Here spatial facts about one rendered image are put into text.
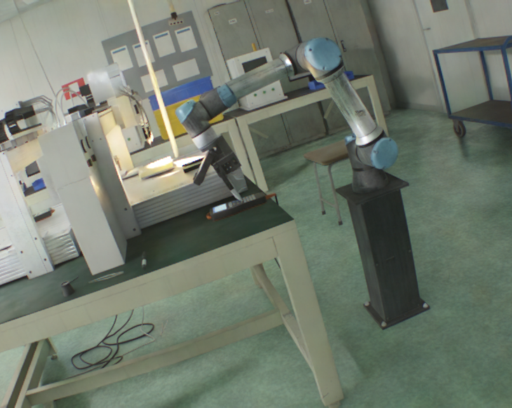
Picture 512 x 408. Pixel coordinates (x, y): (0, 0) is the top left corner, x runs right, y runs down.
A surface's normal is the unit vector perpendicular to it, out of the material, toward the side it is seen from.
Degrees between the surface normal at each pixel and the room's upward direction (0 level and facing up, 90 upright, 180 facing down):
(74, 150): 90
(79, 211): 90
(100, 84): 90
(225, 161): 90
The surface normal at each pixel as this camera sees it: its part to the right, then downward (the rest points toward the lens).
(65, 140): 0.18, 0.22
